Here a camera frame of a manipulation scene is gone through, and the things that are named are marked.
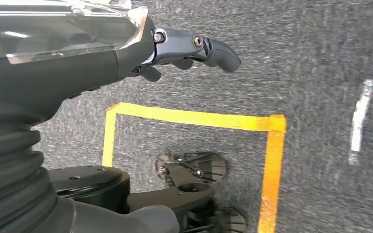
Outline yellow floor tape square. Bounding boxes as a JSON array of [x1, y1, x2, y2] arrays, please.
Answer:
[[102, 102, 287, 233]]

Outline black round robot joint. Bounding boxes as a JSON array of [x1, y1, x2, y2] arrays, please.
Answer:
[[48, 166, 132, 215]]

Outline long white paper scrap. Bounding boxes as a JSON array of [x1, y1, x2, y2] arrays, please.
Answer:
[[348, 79, 373, 166]]

